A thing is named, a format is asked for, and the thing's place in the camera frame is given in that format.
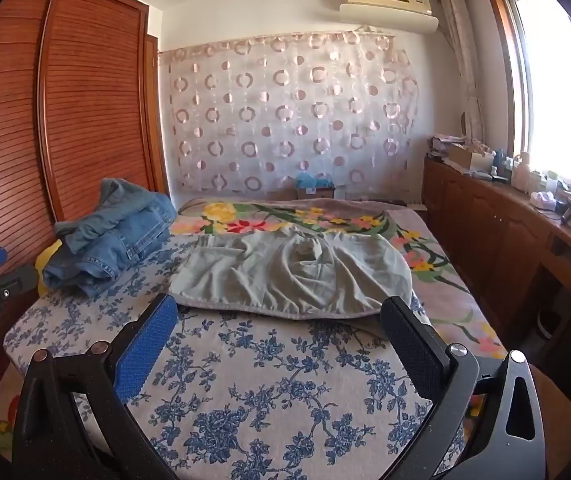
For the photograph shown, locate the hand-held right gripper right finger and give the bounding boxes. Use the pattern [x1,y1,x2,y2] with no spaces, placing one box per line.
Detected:
[380,296,546,480]

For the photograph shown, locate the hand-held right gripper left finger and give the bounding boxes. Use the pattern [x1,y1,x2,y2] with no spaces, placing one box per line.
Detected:
[12,293,181,480]

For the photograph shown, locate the grey-green pants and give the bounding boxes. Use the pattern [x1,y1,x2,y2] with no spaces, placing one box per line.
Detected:
[168,227,413,321]

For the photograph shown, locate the yellow cloth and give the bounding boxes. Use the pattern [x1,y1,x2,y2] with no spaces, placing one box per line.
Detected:
[34,239,63,297]

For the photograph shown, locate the blue denim jeans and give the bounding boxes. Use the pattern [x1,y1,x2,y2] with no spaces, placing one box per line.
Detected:
[42,177,178,298]

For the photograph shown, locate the long wooden cabinet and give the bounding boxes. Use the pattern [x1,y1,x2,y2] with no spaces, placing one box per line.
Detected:
[423,155,571,411]

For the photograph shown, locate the blue floral bedsheet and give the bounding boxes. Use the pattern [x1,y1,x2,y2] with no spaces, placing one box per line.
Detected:
[4,232,466,480]

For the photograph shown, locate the small waste bin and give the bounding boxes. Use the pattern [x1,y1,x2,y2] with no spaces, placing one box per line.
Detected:
[535,310,562,341]

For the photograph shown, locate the wooden slatted wardrobe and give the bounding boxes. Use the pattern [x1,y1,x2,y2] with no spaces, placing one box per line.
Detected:
[0,0,168,401]

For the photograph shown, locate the cardboard box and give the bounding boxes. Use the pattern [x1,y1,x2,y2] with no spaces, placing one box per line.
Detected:
[295,186,336,202]

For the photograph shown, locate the colourful floral blanket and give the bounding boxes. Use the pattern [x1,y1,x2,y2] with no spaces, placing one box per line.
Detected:
[0,197,511,456]

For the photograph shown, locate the white tissue box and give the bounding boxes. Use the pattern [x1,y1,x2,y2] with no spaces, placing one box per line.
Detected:
[530,191,559,211]

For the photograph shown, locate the white plastic jug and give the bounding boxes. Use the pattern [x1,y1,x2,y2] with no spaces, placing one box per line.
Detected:
[511,152,532,191]

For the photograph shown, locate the sheer curtain with circles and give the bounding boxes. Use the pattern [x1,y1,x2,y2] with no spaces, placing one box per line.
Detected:
[158,30,421,198]

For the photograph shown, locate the white tied window curtain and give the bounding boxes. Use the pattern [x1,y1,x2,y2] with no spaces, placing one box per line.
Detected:
[438,0,486,146]

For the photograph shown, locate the window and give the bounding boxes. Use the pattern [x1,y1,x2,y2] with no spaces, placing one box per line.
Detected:
[485,0,571,201]

